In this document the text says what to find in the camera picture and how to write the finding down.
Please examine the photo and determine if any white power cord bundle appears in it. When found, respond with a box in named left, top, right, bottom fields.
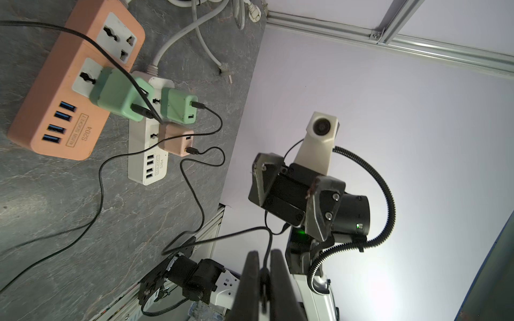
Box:
left=120, top=0, right=262, bottom=85

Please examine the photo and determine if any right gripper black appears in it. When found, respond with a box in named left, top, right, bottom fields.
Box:
left=248, top=153, right=370, bottom=243

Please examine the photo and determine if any white power strip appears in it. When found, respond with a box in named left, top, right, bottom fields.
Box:
left=127, top=71, right=176, bottom=186

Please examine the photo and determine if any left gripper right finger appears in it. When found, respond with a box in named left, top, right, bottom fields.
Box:
left=270, top=250, right=307, bottom=321

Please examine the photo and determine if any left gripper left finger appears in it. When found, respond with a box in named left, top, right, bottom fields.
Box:
left=228, top=251, right=260, bottom=321

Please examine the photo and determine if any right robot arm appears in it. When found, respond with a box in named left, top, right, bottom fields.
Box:
left=138, top=153, right=370, bottom=320

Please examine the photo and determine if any pink charger cube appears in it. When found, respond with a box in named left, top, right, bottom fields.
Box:
left=158, top=123, right=194, bottom=157

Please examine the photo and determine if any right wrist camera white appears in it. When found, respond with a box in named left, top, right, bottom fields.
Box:
left=294, top=112, right=339, bottom=175

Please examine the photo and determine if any green charger cube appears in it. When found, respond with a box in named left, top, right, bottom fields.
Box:
left=90, top=67, right=154, bottom=122
left=161, top=88, right=198, bottom=124

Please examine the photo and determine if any orange power strip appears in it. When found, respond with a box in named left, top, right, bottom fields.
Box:
left=7, top=0, right=145, bottom=160

